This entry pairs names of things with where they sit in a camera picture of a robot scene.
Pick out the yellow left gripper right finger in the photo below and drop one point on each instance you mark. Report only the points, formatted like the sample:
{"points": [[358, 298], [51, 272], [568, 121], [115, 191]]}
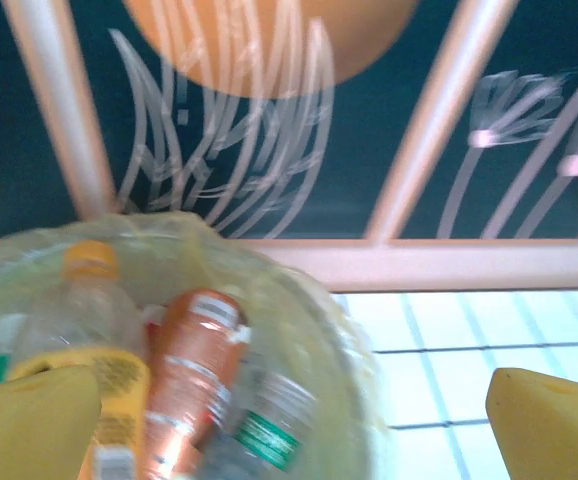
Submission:
{"points": [[554, 430]]}

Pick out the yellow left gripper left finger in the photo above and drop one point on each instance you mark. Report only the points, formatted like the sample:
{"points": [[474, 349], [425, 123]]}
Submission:
{"points": [[29, 430]]}

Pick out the orange juice bottle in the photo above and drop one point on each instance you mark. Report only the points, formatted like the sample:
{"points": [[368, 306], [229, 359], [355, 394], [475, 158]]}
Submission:
{"points": [[114, 385]]}

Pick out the brown coffee drink bottle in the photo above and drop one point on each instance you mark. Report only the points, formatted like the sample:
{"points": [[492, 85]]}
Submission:
{"points": [[194, 360]]}

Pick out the white green label square bottle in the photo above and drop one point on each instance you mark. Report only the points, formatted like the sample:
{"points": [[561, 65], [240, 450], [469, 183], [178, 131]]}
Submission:
{"points": [[269, 435]]}

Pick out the bin with green liner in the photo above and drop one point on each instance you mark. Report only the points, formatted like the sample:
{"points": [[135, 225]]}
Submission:
{"points": [[294, 325]]}

